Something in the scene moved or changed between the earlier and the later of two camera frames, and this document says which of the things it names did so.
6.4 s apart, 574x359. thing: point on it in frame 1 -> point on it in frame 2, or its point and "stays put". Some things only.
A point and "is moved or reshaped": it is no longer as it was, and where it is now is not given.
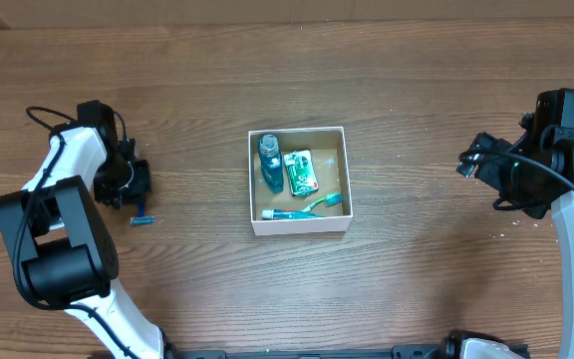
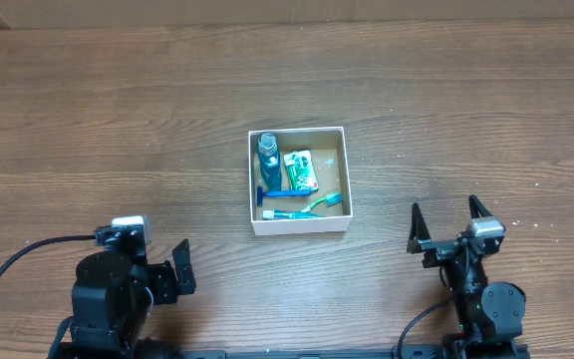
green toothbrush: (331, 198) stays put
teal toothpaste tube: (288, 213) stays put
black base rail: (342, 353) stays put
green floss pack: (301, 173) stays put
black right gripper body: (515, 182) -> (438, 248)
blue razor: (141, 218) is moved or reshaped
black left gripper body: (118, 179) -> (162, 283)
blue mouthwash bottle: (271, 162) stays put
